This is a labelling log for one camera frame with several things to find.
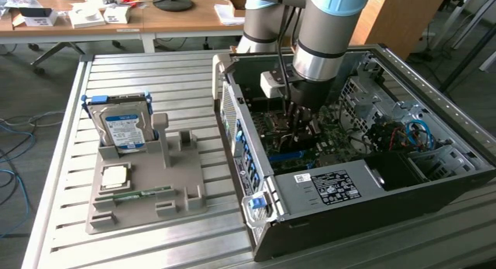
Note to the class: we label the green graphics card black fan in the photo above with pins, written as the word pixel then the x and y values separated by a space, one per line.
pixel 296 147

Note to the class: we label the wooden top office desk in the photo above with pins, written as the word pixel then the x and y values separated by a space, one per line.
pixel 57 30
pixel 201 19

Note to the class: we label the grey parts rack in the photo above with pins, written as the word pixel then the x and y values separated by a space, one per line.
pixel 151 179

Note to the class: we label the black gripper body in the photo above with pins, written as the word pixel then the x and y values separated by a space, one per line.
pixel 309 94

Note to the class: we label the silver CPU chip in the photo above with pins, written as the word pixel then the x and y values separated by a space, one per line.
pixel 113 177

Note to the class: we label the grey power supply unit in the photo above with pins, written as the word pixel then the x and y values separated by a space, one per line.
pixel 295 193

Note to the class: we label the black round lamp base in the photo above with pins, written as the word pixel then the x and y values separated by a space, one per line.
pixel 172 3

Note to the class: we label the metal CPU socket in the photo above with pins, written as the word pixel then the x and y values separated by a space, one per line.
pixel 276 119

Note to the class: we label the blue expansion slot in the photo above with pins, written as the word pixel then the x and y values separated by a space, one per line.
pixel 287 158

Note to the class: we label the wooden cabinet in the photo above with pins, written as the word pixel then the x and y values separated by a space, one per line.
pixel 407 28

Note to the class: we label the hard disk blue caddy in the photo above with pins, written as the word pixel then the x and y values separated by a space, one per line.
pixel 120 126

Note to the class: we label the white box black top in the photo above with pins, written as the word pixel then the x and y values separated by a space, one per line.
pixel 39 17

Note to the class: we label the blue case latch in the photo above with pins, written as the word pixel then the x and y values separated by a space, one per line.
pixel 256 203

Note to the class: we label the brown cardboard box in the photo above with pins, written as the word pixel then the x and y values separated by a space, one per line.
pixel 237 2

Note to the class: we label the silver perforated drive cage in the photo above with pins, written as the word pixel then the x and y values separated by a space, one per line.
pixel 360 106

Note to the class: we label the green motherboard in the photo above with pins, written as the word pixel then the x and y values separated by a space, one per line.
pixel 337 141

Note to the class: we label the grey chipset heatsink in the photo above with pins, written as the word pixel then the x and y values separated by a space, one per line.
pixel 329 161

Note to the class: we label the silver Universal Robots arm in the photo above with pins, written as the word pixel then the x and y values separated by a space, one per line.
pixel 329 33

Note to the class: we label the white box round insert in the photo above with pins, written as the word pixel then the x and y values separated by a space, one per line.
pixel 87 19

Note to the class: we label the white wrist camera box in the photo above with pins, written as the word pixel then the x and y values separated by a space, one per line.
pixel 271 84

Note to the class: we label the silver disk bay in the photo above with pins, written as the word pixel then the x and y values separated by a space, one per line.
pixel 441 164

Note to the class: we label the black open PC case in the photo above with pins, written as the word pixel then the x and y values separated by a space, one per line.
pixel 348 228

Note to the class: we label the white paper stack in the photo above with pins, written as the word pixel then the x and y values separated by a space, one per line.
pixel 228 16

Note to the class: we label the small white box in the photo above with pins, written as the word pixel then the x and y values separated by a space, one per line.
pixel 116 15

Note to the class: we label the grey desk leg with casters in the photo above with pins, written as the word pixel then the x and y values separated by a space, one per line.
pixel 57 52

